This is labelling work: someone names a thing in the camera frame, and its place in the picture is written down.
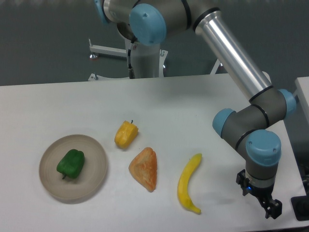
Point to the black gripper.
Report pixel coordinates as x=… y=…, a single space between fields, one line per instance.
x=262 y=190

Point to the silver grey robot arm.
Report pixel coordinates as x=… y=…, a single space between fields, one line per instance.
x=145 y=24

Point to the yellow bell pepper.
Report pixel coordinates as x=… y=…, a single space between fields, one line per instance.
x=125 y=135

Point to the beige round plate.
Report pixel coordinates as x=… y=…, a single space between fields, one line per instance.
x=92 y=175

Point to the green bell pepper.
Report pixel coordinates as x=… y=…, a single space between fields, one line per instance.
x=71 y=164

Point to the black device at right edge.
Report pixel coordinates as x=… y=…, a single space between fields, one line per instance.
x=300 y=206

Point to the yellow banana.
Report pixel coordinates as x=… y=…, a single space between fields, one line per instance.
x=183 y=184

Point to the white side table edge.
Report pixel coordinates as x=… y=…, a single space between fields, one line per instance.
x=302 y=85

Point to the toasted triangular bread slice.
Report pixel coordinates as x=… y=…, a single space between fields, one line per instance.
x=143 y=168

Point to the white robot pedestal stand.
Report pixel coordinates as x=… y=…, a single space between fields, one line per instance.
x=182 y=54

